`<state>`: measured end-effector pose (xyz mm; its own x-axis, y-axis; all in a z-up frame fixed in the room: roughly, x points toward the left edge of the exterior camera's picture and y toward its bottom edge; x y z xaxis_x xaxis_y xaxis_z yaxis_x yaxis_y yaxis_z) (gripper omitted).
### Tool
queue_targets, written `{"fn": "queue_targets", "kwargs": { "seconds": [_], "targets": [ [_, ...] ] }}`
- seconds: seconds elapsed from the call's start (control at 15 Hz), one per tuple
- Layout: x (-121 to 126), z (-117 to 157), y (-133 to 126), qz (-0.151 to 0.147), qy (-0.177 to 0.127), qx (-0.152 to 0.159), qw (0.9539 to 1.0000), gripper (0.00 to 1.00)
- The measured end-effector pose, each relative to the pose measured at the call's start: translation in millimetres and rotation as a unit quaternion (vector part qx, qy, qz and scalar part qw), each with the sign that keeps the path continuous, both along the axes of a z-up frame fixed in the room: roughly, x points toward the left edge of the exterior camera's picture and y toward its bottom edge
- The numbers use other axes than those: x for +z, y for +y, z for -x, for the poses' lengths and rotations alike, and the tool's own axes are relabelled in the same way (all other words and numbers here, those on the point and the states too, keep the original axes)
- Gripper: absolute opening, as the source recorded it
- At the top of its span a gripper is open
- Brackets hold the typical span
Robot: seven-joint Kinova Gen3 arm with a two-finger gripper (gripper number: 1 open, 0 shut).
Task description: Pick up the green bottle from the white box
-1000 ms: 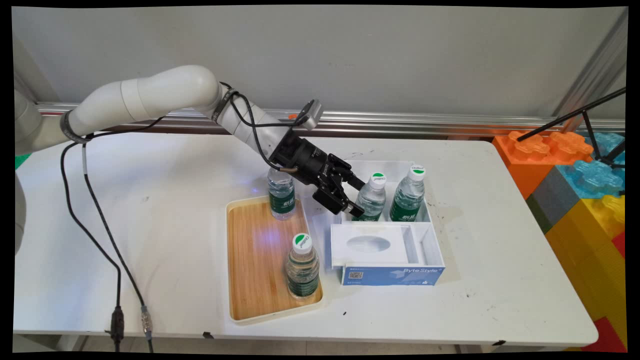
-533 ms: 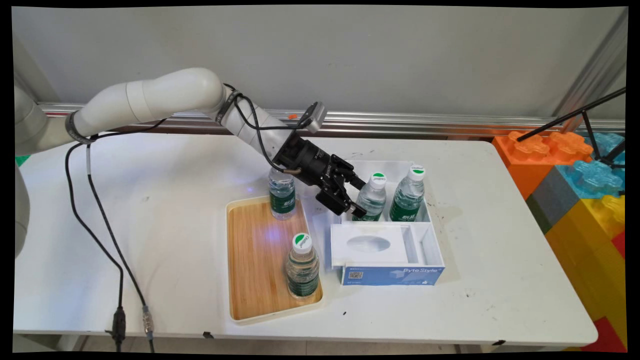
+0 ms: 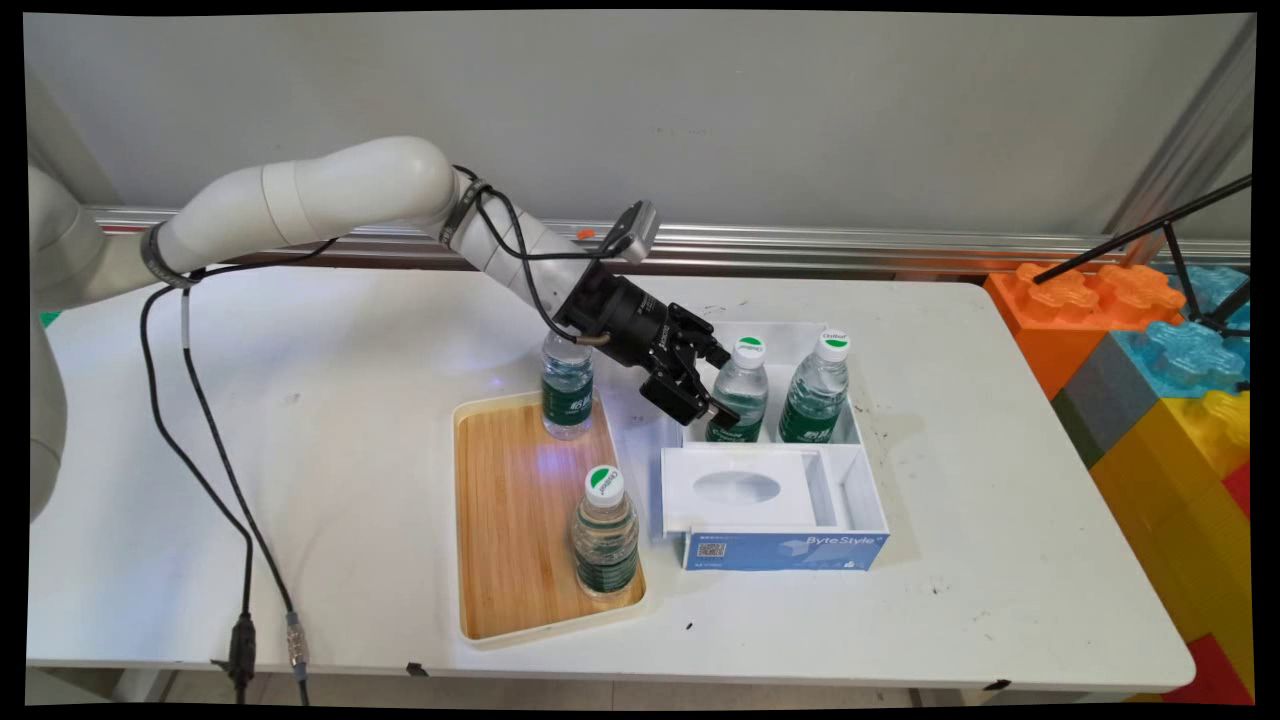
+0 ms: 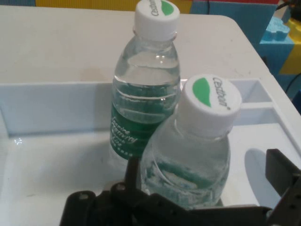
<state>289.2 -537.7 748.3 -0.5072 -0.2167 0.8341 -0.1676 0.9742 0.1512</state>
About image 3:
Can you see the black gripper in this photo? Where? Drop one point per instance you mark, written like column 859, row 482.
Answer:
column 625, row 320

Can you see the clear water bottle green label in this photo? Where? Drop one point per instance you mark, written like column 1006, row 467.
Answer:
column 745, row 385
column 815, row 395
column 567, row 400
column 605, row 560

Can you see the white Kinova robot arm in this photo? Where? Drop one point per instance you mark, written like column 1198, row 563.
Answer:
column 330, row 190

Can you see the white insert with oval hole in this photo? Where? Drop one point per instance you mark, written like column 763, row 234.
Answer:
column 720, row 515

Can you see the white box with blue print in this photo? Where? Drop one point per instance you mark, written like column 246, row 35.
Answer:
column 780, row 552

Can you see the wooden tray with cream rim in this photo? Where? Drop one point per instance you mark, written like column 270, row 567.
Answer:
column 510, row 540

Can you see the orange foam block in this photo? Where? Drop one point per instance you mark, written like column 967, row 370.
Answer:
column 1050, row 330

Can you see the grey foam block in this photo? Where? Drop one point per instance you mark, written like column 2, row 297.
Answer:
column 1100, row 400

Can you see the black tripod stand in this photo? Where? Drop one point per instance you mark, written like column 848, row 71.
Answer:
column 1120, row 241

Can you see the light blue foam block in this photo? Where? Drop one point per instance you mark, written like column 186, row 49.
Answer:
column 1185, row 360
column 1215, row 290

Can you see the red foam block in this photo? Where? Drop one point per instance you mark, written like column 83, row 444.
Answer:
column 1215, row 675
column 120, row 230
column 1240, row 490

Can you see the green foam block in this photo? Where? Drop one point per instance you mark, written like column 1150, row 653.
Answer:
column 50, row 318

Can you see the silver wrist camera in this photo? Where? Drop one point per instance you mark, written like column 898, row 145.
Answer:
column 635, row 232

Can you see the aluminium rail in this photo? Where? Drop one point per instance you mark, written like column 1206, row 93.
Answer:
column 800, row 245

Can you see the aluminium frame post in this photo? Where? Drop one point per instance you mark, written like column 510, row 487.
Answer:
column 1190, row 130

